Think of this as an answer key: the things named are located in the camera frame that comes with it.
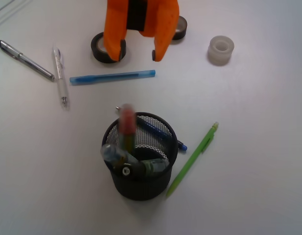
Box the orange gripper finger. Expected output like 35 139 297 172
103 0 129 61
140 0 179 62

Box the small black tape roll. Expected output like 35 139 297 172
172 16 187 41

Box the large black tape roll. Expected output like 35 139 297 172
91 32 126 64

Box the light blue pen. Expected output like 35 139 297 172
70 70 156 85

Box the clear tape roll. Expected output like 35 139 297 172
207 35 234 66

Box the clear white pen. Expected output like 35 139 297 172
53 46 70 110

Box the red cap marker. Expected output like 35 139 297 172
119 104 137 155

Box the blue cap marker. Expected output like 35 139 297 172
100 144 139 170

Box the black cap marker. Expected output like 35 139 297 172
115 159 169 179

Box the dark blue ballpoint pen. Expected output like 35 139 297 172
115 106 188 152

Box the silver metal pen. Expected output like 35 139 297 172
0 40 55 82

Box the black mesh pen holder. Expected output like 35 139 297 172
101 112 179 201

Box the green mechanical pencil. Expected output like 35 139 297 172
166 122 219 198

